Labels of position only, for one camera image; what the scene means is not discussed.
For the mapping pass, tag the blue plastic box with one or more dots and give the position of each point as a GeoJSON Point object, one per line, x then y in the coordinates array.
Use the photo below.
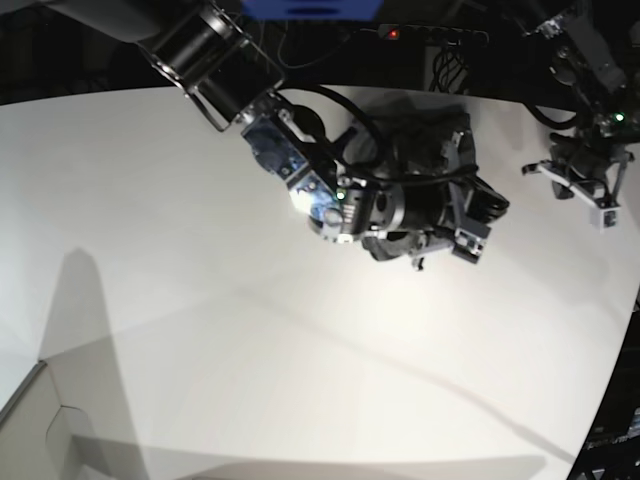
{"type": "Point", "coordinates": [352, 10]}

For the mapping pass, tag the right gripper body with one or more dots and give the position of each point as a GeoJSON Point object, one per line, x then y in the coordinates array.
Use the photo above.
{"type": "Point", "coordinates": [470, 206]}

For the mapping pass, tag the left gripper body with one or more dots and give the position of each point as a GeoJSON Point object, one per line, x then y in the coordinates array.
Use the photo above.
{"type": "Point", "coordinates": [593, 175]}

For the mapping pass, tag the black power strip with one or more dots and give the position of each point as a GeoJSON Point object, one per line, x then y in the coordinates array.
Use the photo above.
{"type": "Point", "coordinates": [433, 35]}

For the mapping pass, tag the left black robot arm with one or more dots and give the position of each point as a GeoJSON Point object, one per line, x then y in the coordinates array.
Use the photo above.
{"type": "Point", "coordinates": [607, 95]}

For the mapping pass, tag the grey long-sleeve t-shirt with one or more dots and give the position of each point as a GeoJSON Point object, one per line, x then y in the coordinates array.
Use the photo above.
{"type": "Point", "coordinates": [391, 184]}

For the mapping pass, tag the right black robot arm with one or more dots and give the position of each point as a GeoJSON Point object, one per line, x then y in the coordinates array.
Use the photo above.
{"type": "Point", "coordinates": [230, 79]}

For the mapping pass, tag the grey side table panel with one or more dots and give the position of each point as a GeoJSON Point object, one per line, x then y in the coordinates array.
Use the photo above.
{"type": "Point", "coordinates": [36, 440]}

